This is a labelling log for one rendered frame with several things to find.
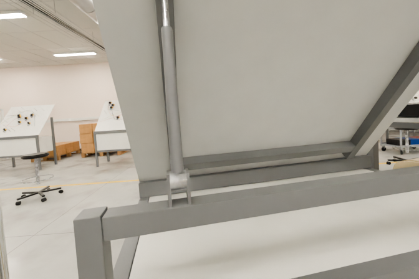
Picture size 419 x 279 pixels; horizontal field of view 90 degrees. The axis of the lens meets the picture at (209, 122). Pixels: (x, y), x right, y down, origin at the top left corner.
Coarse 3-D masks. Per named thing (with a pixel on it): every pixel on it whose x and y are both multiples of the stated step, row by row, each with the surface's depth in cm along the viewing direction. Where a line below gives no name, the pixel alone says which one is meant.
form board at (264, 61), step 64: (128, 0) 48; (192, 0) 51; (256, 0) 53; (320, 0) 56; (384, 0) 60; (128, 64) 58; (192, 64) 61; (256, 64) 65; (320, 64) 70; (384, 64) 75; (128, 128) 72; (192, 128) 78; (256, 128) 84; (320, 128) 91; (384, 128) 100
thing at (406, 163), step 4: (404, 160) 107; (408, 160) 105; (412, 160) 103; (416, 160) 102; (396, 164) 110; (400, 164) 108; (404, 164) 106; (408, 164) 104; (412, 164) 103; (416, 164) 101; (396, 168) 110
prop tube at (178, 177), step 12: (168, 36) 40; (168, 48) 39; (168, 60) 39; (168, 72) 38; (168, 84) 38; (168, 96) 38; (168, 108) 37; (168, 120) 37; (168, 132) 37; (180, 132) 37; (180, 144) 36; (180, 156) 36; (180, 168) 35; (180, 180) 34
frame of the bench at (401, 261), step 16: (128, 240) 59; (128, 256) 52; (400, 256) 47; (416, 256) 46; (128, 272) 47; (320, 272) 43; (336, 272) 43; (352, 272) 43; (368, 272) 43; (384, 272) 42; (400, 272) 43; (416, 272) 43
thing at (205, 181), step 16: (320, 160) 108; (336, 160) 107; (352, 160) 108; (368, 160) 110; (192, 176) 94; (208, 176) 95; (224, 176) 96; (240, 176) 97; (256, 176) 99; (272, 176) 100; (288, 176) 102; (144, 192) 90; (160, 192) 91; (176, 192) 92
